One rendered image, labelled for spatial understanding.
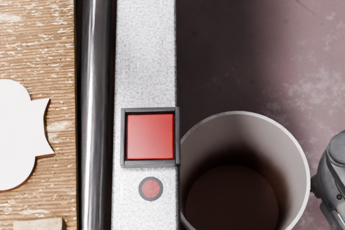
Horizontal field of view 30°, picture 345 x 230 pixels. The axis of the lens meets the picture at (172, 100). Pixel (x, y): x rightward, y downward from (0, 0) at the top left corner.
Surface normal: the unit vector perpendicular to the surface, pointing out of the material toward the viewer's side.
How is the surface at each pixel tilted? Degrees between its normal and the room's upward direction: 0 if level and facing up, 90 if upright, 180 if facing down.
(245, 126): 87
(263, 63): 0
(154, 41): 0
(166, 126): 0
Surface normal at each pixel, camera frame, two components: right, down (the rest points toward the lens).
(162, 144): -0.05, -0.34
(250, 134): -0.27, 0.89
